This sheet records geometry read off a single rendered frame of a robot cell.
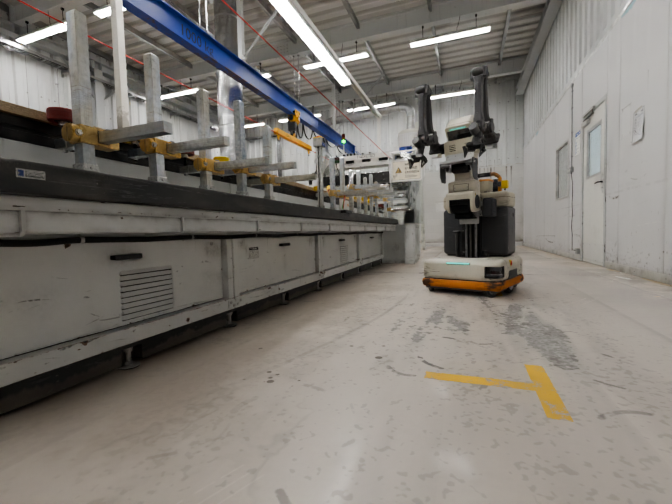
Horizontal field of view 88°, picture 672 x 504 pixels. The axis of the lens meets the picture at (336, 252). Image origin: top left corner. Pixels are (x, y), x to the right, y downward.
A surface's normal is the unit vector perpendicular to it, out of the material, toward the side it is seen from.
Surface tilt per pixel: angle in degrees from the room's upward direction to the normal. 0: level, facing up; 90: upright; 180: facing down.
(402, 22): 90
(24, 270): 91
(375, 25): 90
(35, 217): 90
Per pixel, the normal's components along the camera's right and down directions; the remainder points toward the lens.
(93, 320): 0.94, 0.00
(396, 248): -0.35, 0.06
